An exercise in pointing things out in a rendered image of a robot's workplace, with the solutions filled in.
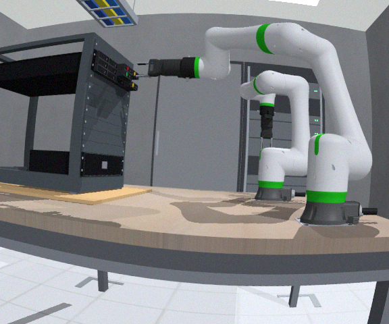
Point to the tan wooden board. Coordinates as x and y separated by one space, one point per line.
83 197

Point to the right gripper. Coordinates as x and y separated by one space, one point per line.
266 113

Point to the black server rack frame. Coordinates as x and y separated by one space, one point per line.
99 122

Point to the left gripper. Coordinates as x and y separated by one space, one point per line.
170 67

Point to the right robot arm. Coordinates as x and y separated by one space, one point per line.
275 163

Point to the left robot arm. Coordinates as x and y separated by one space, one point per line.
332 159

